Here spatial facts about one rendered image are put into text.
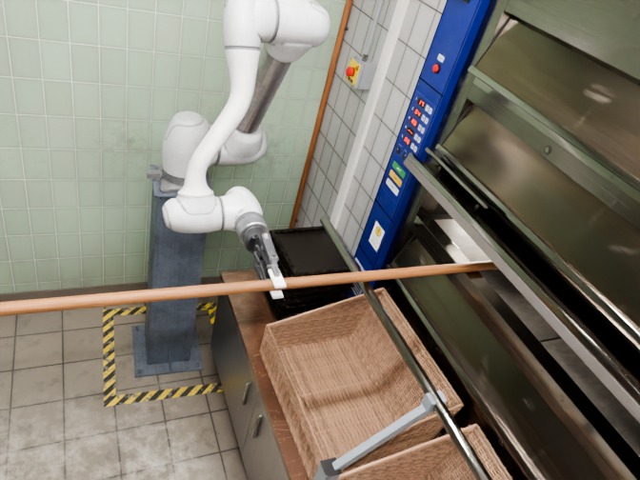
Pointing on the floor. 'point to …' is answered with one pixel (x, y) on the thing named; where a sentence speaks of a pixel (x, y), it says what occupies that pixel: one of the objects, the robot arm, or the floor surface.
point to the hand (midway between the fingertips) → (275, 283)
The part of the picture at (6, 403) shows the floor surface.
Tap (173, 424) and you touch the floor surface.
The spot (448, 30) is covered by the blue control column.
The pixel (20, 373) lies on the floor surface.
